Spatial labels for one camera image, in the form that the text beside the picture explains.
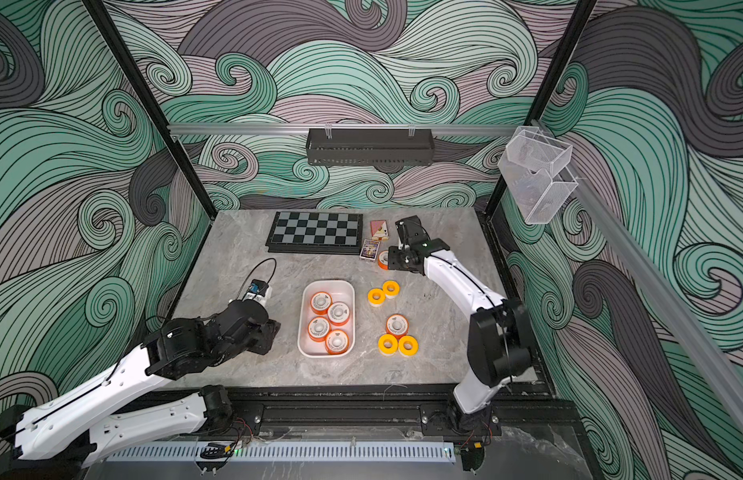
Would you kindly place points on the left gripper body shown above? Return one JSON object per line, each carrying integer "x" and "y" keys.
{"x": 262, "y": 341}

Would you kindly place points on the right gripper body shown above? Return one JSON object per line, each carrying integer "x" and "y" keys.
{"x": 409, "y": 234}

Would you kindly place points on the orange tape roll top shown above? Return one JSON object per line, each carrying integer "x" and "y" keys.
{"x": 383, "y": 260}

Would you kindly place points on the orange tape roll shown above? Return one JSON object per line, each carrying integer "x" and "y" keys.
{"x": 339, "y": 314}
{"x": 318, "y": 329}
{"x": 383, "y": 260}
{"x": 321, "y": 302}
{"x": 397, "y": 325}
{"x": 337, "y": 342}

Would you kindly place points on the white storage box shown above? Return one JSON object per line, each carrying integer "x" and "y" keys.
{"x": 341, "y": 291}

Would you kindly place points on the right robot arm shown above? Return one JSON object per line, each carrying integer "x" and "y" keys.
{"x": 499, "y": 337}

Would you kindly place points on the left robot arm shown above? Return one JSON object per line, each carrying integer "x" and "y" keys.
{"x": 58, "y": 439}

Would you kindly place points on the red card box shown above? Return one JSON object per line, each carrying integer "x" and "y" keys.
{"x": 379, "y": 230}

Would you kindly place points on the purple card box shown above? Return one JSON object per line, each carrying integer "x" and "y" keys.
{"x": 370, "y": 249}

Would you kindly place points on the yellow tape roll upper right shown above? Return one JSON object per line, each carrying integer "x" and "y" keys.
{"x": 391, "y": 289}

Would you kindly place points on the yellow tape roll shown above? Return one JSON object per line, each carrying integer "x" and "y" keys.
{"x": 391, "y": 289}
{"x": 408, "y": 346}
{"x": 388, "y": 344}
{"x": 376, "y": 297}

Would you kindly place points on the yellow tape roll upper left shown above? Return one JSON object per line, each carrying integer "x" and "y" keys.
{"x": 376, "y": 297}

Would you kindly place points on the yellow tape roll lower right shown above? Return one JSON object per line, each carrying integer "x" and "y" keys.
{"x": 408, "y": 346}

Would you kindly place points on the yellow tape roll lower left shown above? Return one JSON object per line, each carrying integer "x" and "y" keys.
{"x": 388, "y": 344}

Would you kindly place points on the black chessboard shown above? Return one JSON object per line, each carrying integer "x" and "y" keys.
{"x": 322, "y": 233}

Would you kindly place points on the clear acrylic bin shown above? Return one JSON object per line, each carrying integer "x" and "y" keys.
{"x": 535, "y": 167}

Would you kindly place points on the white perforated strip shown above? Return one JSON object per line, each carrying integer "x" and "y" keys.
{"x": 296, "y": 451}

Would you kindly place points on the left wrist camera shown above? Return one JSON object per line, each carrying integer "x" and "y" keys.
{"x": 258, "y": 290}

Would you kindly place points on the black wall shelf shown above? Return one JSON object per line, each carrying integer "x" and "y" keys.
{"x": 385, "y": 149}

